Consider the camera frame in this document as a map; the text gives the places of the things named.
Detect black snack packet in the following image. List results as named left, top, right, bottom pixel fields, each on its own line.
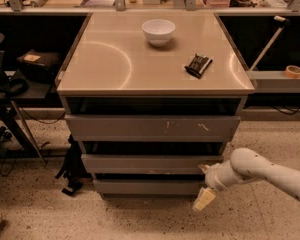
left=185, top=54, right=212, bottom=79

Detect white bowl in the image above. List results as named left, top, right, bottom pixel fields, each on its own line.
left=142, top=19, right=175, bottom=47

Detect black headphones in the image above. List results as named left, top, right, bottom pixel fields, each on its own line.
left=0, top=68, right=28, bottom=96

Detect tape roll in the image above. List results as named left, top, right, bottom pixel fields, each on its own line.
left=284, top=65, right=300, bottom=79

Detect black bag with label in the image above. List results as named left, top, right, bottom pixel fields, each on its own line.
left=17, top=49, right=62, bottom=83

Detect black backpack on floor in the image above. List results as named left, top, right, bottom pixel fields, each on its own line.
left=55, top=136, right=92, bottom=196

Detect black side stand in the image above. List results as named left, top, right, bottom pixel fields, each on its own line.
left=0, top=32, right=58, bottom=166

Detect grey drawer cabinet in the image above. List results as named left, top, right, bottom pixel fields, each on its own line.
left=57, top=10, right=254, bottom=183

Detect grey drawer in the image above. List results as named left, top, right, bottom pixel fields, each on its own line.
left=82, top=154, right=223, bottom=175
left=93, top=180, right=203, bottom=195
left=65, top=115, right=240, bottom=142

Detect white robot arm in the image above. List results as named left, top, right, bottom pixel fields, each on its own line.
left=193, top=148, right=300, bottom=211

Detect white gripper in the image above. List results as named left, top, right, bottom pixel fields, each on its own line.
left=193, top=161, right=238, bottom=211

